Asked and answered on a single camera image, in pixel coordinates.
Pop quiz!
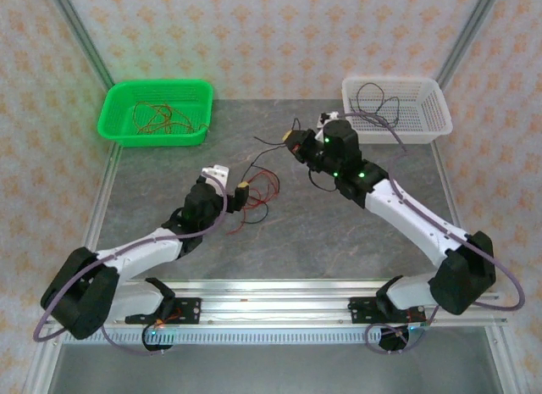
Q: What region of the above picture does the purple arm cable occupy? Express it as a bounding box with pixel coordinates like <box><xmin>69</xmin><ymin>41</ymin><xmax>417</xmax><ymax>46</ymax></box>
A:
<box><xmin>336</xmin><ymin>112</ymin><xmax>526</xmax><ymax>356</ymax></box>
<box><xmin>32</xmin><ymin>173</ymin><xmax>230</xmax><ymax>357</ymax></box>

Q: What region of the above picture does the aluminium frame post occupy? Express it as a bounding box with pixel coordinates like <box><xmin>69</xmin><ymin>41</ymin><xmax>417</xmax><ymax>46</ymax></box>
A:
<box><xmin>434</xmin><ymin>0</ymin><xmax>505</xmax><ymax>90</ymax></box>
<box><xmin>46</xmin><ymin>0</ymin><xmax>116</xmax><ymax>92</ymax></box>

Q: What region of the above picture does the aluminium table side rail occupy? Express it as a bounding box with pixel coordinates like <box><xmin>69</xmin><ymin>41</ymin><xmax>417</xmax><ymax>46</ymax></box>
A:
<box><xmin>23</xmin><ymin>143</ymin><xmax>124</xmax><ymax>394</ymax></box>
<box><xmin>429</xmin><ymin>140</ymin><xmax>524</xmax><ymax>394</ymax></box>

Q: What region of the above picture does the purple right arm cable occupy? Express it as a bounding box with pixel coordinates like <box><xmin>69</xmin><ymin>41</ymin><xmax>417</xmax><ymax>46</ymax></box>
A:
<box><xmin>336</xmin><ymin>112</ymin><xmax>526</xmax><ymax>356</ymax></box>

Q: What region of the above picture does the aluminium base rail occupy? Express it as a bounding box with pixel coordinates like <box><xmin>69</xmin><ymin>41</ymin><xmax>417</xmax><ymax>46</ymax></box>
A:
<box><xmin>44</xmin><ymin>278</ymin><xmax>509</xmax><ymax>327</ymax></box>

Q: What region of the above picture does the white plastic basket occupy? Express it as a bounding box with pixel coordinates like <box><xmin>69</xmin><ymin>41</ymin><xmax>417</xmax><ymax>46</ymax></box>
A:
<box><xmin>341</xmin><ymin>75</ymin><xmax>454</xmax><ymax>145</ymax></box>

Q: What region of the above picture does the thin black gripper wire loop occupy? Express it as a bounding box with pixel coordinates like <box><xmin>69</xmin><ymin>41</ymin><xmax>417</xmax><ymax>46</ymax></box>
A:
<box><xmin>307</xmin><ymin>169</ymin><xmax>338</xmax><ymax>194</ymax></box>

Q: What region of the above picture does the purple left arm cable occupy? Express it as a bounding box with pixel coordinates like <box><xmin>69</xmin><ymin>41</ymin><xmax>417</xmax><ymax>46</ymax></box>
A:
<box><xmin>32</xmin><ymin>173</ymin><xmax>230</xmax><ymax>357</ymax></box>

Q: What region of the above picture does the green plastic basket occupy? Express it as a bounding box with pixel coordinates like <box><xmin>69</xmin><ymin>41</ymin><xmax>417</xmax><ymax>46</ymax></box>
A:
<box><xmin>97</xmin><ymin>79</ymin><xmax>214</xmax><ymax>148</ymax></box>

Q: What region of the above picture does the slotted grey cable duct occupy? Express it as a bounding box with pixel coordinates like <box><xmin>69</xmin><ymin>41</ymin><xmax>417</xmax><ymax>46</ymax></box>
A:
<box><xmin>61</xmin><ymin>328</ymin><xmax>414</xmax><ymax>346</ymax></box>

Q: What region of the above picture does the red and black wire bundle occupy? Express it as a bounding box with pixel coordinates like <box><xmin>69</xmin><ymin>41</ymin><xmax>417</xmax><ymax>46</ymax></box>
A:
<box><xmin>241</xmin><ymin>118</ymin><xmax>300</xmax><ymax>225</ymax></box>

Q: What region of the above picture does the thin red cable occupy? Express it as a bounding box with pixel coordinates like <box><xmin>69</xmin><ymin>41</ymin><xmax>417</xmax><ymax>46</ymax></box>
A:
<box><xmin>132</xmin><ymin>100</ymin><xmax>212</xmax><ymax>136</ymax></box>
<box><xmin>226</xmin><ymin>167</ymin><xmax>282</xmax><ymax>236</ymax></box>

